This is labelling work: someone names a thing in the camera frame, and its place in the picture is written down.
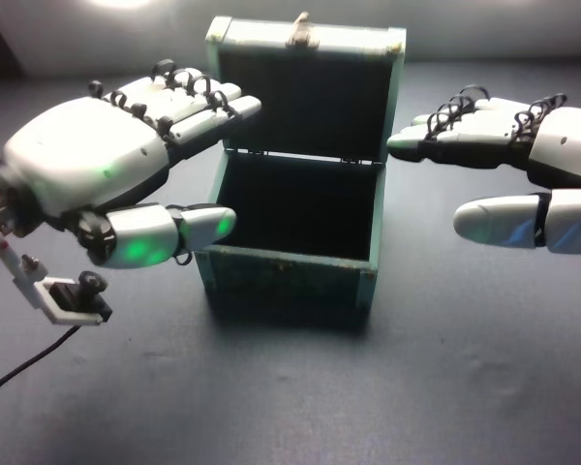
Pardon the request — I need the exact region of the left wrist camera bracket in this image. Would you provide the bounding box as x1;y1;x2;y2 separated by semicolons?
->
0;183;113;326

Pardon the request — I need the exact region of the teal floral wooden box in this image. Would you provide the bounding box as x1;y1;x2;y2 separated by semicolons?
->
193;14;408;335

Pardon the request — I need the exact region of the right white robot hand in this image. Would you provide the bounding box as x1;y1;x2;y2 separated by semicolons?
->
385;84;581;256

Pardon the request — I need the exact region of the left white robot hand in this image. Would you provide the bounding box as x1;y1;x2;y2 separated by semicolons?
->
2;58;263;270

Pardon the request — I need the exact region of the grey table cloth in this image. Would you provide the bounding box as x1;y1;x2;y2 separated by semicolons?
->
0;47;581;465

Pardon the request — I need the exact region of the black camera cable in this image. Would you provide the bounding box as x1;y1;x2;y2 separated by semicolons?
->
0;323;81;403

